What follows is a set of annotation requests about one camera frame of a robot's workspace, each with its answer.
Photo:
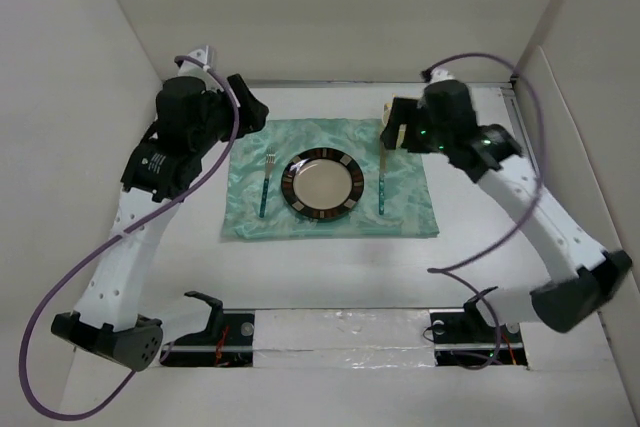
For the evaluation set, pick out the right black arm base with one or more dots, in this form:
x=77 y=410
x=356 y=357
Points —
x=461 y=337

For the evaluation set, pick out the yellow mug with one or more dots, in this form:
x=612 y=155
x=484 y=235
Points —
x=386 y=114

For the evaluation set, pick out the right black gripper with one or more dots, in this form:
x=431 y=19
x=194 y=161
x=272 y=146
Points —
x=405 y=111

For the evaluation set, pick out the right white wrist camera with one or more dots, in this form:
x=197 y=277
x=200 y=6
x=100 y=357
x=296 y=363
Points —
x=436 y=75

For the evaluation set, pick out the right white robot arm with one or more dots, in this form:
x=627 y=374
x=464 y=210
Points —
x=583 y=275

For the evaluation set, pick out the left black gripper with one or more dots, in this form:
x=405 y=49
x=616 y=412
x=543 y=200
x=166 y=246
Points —
x=250 y=111

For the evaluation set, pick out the knife with green handle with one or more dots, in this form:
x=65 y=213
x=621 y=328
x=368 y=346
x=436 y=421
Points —
x=381 y=179

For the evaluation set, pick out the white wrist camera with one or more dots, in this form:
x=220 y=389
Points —
x=201 y=58
x=436 y=75

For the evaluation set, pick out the green patterned cloth placemat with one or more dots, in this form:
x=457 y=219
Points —
x=408 y=207

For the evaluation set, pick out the dark round plate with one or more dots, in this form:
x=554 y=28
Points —
x=322 y=184

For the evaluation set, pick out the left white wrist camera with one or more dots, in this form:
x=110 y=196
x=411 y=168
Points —
x=201 y=58

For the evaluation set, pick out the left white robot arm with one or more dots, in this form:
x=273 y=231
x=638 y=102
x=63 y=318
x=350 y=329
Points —
x=163 y=169

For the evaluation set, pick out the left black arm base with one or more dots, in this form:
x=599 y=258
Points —
x=230 y=347

